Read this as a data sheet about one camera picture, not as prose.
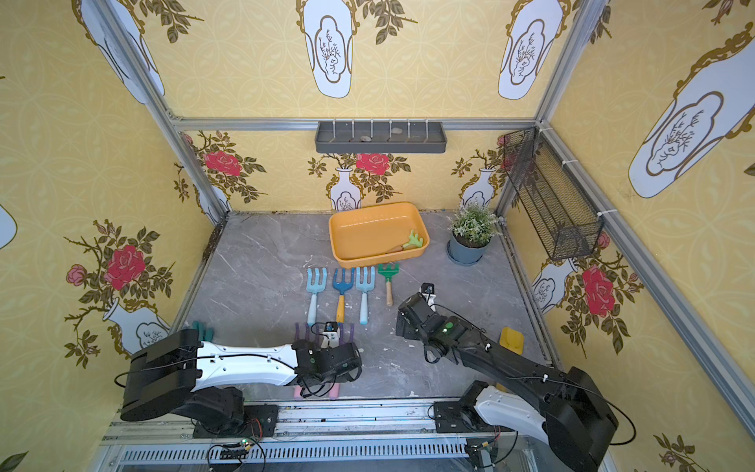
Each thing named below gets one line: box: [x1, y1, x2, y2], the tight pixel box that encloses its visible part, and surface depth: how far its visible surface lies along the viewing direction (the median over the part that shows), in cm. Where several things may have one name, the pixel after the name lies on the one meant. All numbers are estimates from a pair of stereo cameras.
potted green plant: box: [446, 202, 503, 265], surface depth 97 cm
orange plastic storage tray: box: [328, 201, 431, 269], surface depth 119 cm
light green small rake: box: [386, 229, 424, 254], surface depth 112 cm
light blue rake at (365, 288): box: [355, 266, 376, 326], surface depth 100 cm
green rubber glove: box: [192, 320, 215, 343], surface depth 90 cm
